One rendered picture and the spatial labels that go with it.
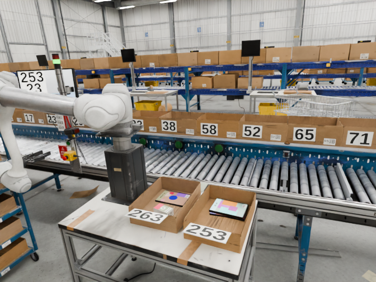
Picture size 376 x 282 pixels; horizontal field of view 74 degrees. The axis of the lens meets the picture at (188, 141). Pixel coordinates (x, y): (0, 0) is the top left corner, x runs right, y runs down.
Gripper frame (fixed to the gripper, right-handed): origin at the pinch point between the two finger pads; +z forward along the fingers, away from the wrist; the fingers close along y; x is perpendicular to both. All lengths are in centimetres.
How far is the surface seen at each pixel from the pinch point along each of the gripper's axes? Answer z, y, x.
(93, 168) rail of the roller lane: 27.9, -18.0, 22.7
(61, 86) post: 27, -2, -47
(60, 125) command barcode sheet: 26.6, 7.4, -15.0
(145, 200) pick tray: -12, -95, 16
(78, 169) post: 26.4, -2.8, 25.0
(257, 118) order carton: 115, -144, -6
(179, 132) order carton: 87, -75, 4
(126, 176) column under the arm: -11, -82, 2
